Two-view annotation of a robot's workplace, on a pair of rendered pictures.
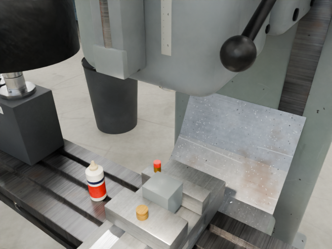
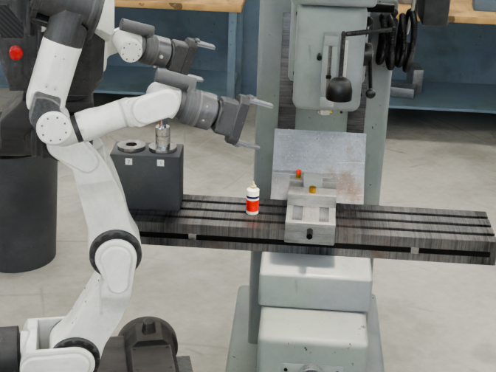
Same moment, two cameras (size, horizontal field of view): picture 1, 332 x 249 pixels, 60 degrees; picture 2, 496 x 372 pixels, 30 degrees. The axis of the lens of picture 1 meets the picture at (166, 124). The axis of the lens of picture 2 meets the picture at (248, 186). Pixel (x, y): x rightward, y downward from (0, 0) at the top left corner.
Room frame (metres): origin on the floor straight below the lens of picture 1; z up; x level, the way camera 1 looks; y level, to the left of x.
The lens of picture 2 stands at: (-1.81, 1.51, 2.16)
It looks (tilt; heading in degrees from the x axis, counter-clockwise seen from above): 23 degrees down; 330
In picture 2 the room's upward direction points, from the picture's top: 2 degrees clockwise
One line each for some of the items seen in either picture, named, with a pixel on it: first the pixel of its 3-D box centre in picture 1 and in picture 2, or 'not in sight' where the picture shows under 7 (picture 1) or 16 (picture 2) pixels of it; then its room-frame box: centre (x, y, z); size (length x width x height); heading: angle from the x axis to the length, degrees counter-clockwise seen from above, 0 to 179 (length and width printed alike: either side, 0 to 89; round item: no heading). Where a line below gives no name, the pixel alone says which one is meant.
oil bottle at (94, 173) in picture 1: (95, 179); (252, 197); (0.50, 0.17, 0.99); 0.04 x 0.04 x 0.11
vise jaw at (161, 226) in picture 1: (145, 220); (311, 197); (0.35, 0.04, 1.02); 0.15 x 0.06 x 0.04; 56
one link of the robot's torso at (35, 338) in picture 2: not in sight; (57, 349); (0.39, 0.86, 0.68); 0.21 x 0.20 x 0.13; 71
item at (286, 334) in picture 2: not in sight; (308, 353); (0.37, 0.00, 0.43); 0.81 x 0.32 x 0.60; 147
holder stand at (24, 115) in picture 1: (16, 115); (147, 174); (0.72, 0.43, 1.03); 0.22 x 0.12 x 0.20; 59
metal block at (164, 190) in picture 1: (162, 195); (312, 185); (0.40, 0.01, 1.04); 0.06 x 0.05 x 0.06; 56
